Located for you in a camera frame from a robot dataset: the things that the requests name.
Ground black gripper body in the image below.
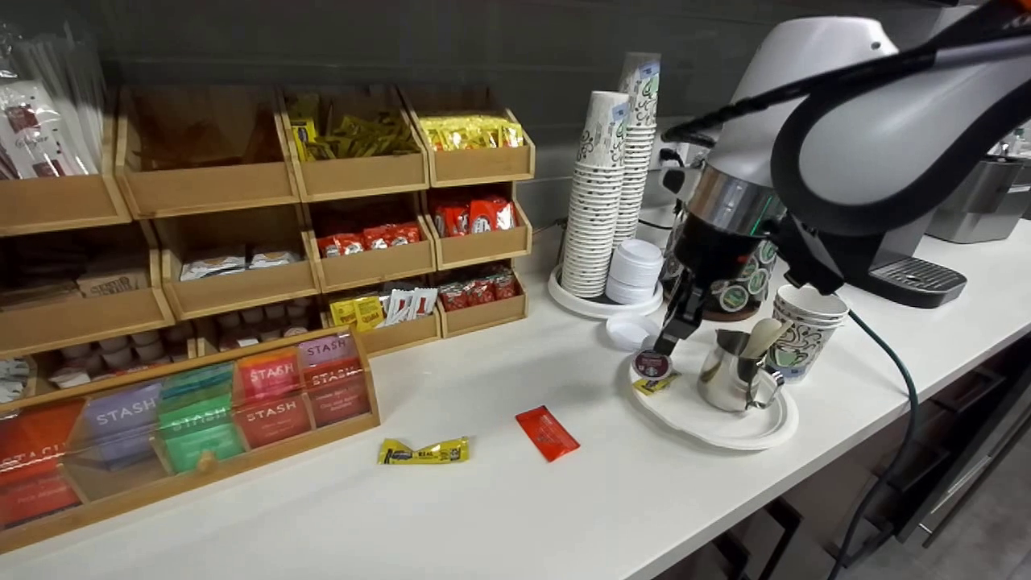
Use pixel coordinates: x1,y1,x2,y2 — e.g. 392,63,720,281
658,215,772,338

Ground coffee pod with purple seal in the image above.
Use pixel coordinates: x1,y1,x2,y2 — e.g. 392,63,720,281
633,349,672,384

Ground white cup lid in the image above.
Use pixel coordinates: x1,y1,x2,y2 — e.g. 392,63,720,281
604,308,660,353

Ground white round plate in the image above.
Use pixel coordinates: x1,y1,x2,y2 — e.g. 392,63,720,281
612,317,802,453

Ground shorter stack of paper cups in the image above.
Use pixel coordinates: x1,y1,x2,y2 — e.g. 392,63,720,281
558,85,635,302

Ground taller stack of paper cups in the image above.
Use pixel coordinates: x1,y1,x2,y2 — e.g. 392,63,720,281
612,49,666,252

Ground flat yellow sugar packet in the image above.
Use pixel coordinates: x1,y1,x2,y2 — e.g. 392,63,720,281
633,366,683,398

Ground stack of white lids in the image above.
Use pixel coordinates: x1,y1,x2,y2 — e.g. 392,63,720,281
604,235,666,308

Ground white round tray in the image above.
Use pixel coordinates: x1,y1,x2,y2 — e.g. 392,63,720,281
543,267,671,323

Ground red sauce packet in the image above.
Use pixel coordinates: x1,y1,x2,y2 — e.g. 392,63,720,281
513,403,583,466

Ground crumpled yellow packet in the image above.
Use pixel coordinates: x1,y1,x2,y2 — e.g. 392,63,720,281
375,431,476,466

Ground wooden condiment organizer shelf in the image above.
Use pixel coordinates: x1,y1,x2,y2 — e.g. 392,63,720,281
0,84,541,411

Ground wooden tea bag box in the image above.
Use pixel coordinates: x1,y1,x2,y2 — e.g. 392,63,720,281
0,329,383,558

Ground clear bag of stirrers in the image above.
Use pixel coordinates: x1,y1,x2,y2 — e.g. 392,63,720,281
0,19,108,179

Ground wire coffee pod carousel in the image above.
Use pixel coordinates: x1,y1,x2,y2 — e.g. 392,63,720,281
702,235,789,326

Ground grey-green robot cable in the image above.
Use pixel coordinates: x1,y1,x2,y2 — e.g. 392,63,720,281
825,308,921,580

